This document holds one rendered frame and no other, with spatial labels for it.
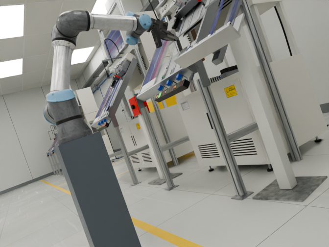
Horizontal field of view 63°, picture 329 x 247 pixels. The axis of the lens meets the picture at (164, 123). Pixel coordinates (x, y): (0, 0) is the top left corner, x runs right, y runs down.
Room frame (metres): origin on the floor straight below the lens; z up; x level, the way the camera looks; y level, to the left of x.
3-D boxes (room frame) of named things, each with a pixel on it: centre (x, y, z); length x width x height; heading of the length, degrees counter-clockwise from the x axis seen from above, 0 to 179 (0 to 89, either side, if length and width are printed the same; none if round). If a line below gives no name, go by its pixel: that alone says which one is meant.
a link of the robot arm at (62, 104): (1.20, 0.40, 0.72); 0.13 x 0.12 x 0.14; 34
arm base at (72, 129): (1.20, 0.39, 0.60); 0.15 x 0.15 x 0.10
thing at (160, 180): (2.40, 0.16, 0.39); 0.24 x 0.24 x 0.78; 30
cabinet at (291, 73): (2.00, -0.60, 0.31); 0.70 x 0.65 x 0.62; 30
